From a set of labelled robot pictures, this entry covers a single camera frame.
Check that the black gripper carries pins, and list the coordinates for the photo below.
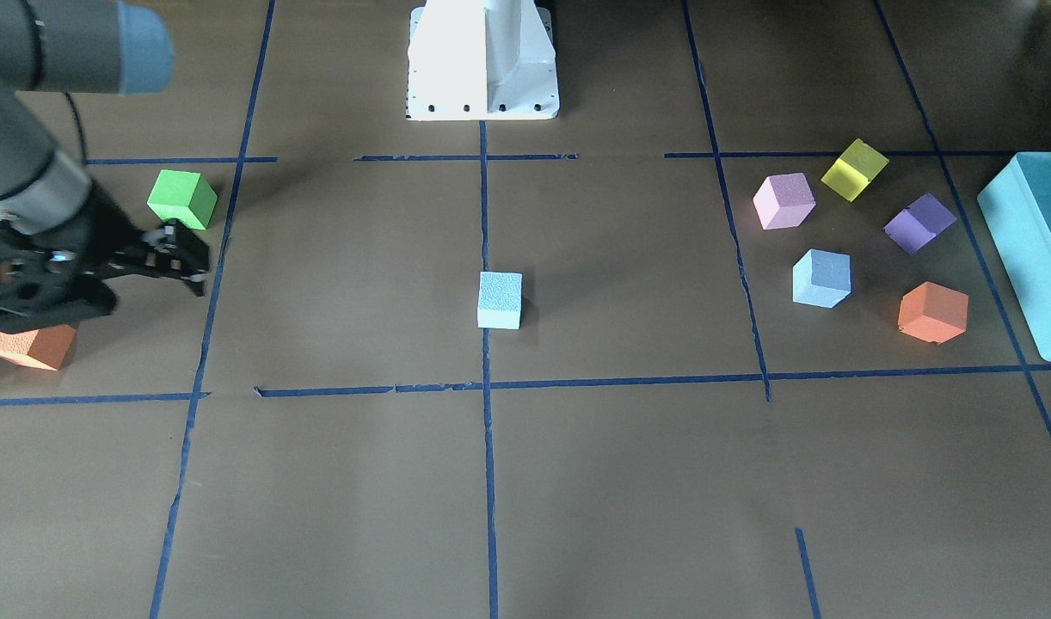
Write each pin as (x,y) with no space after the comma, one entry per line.
(104,230)

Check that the light blue block group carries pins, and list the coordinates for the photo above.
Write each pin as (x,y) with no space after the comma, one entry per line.
(822,278)
(500,300)

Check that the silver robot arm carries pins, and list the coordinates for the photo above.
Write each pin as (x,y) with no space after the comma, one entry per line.
(67,48)

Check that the green foam block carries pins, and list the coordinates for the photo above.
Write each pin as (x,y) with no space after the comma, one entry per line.
(184,196)

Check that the orange foam block group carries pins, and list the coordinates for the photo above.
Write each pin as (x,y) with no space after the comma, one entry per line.
(933,313)
(45,348)

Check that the pink foam block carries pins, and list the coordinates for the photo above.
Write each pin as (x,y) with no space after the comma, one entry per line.
(784,201)

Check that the yellow foam block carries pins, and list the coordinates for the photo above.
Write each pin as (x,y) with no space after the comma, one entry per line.
(854,170)

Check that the purple foam block group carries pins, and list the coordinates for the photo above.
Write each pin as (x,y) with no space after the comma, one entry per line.
(920,223)

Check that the blue plastic bin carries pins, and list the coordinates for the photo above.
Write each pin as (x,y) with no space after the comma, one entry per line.
(1016,205)

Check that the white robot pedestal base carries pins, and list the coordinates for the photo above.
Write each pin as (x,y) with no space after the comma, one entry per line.
(481,61)

